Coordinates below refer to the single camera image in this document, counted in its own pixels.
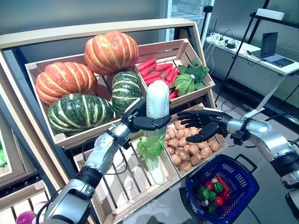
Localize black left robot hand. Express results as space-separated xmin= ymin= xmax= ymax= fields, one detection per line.
xmin=120 ymin=97 xmax=172 ymax=134

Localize napa cabbage toy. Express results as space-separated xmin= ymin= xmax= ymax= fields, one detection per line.
xmin=144 ymin=79 xmax=172 ymax=156
xmin=136 ymin=139 xmax=166 ymax=185

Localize blue plastic shopping basket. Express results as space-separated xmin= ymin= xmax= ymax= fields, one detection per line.
xmin=185 ymin=154 xmax=260 ymax=224

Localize green striped pumpkin with stem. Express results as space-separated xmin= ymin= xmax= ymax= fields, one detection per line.
xmin=111 ymin=70 xmax=142 ymax=117

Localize dark green striped pumpkin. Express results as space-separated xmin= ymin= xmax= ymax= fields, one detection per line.
xmin=46 ymin=92 xmax=115 ymax=136

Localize light green leafy cabbage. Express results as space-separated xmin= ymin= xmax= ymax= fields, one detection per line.
xmin=172 ymin=73 xmax=196 ymax=97

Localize wooden potato crate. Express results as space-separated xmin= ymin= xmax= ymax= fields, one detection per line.
xmin=163 ymin=102 xmax=228 ymax=179

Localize large wooden pumpkin crate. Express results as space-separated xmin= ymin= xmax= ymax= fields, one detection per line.
xmin=24 ymin=53 xmax=150 ymax=150

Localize wooden carrot crate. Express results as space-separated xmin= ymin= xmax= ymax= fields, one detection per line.
xmin=134 ymin=38 xmax=216 ymax=109

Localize orange striped pumpkin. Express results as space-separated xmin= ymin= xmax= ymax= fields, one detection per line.
xmin=84 ymin=30 xmax=140 ymax=76
xmin=35 ymin=62 xmax=99 ymax=106

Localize dark green broccoli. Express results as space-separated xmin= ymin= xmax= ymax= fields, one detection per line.
xmin=178 ymin=58 xmax=210 ymax=91

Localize wooden slatted crate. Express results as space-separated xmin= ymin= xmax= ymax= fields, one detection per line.
xmin=72 ymin=133 xmax=181 ymax=224

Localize black tripod stand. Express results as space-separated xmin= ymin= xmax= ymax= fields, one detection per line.
xmin=214 ymin=0 xmax=271 ymax=105

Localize bumpy green toy vegetable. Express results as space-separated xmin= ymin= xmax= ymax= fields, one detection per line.
xmin=196 ymin=186 xmax=210 ymax=200

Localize green bell pepper toy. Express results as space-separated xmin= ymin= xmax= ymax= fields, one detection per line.
xmin=206 ymin=202 xmax=218 ymax=215
xmin=213 ymin=181 xmax=224 ymax=194

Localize red chili pepper toy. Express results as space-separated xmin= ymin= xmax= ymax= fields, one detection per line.
xmin=216 ymin=173 xmax=230 ymax=192

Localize small green toy vegetable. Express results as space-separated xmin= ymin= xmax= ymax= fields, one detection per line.
xmin=206 ymin=190 xmax=217 ymax=203

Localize white office desk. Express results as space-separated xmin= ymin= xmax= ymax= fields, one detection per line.
xmin=204 ymin=35 xmax=299 ymax=122

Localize black light stand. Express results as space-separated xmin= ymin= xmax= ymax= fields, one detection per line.
xmin=200 ymin=5 xmax=213 ymax=40

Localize purple toy onion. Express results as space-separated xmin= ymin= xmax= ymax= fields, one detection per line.
xmin=31 ymin=200 xmax=49 ymax=220
xmin=16 ymin=210 xmax=37 ymax=224

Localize green leafy vegetable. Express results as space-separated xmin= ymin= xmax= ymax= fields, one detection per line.
xmin=0 ymin=140 xmax=7 ymax=168

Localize open grey laptop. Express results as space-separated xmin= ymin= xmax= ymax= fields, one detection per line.
xmin=259 ymin=32 xmax=295 ymax=68

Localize long white box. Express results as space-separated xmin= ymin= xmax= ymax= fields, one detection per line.
xmin=256 ymin=8 xmax=286 ymax=21

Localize black metal rack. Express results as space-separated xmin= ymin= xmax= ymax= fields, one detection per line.
xmin=247 ymin=10 xmax=299 ymax=45

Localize wooden display shelf frame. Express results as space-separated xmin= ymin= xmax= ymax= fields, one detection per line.
xmin=0 ymin=18 xmax=217 ymax=224

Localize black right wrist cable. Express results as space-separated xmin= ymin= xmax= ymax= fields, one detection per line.
xmin=263 ymin=112 xmax=299 ymax=122

